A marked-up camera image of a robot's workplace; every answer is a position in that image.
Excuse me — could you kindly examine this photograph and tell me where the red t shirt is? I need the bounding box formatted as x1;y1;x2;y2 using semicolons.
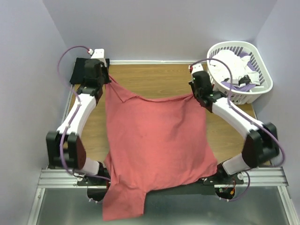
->
103;80;218;221

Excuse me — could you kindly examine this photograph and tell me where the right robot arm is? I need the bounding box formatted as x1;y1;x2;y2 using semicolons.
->
189;71;280;184

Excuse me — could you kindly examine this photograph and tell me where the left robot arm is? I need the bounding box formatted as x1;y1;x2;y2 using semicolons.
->
46;58;111;185

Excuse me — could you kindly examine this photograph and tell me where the folded black t shirt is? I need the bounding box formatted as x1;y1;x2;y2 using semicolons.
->
69;58;102;87

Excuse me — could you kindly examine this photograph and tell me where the white garment in basket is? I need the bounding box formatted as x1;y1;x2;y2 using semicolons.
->
209;50;260;88

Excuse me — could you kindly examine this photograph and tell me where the white laundry basket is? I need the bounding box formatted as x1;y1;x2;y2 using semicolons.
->
207;41;273;105

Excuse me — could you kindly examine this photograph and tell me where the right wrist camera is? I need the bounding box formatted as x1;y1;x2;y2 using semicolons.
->
188;63;204;74

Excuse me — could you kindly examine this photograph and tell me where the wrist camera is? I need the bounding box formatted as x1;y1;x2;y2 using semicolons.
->
87;48;105;60
188;63;204;74

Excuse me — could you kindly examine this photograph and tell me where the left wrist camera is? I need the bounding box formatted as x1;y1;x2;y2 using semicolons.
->
87;48;105;60

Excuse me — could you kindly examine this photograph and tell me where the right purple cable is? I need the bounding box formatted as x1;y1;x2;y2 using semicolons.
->
189;58;286;202

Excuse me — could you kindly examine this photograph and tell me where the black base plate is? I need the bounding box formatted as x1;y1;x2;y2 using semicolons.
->
77;173;244;201

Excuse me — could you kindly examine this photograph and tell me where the aluminium rail frame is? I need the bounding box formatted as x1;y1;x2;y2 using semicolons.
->
28;167;299;225

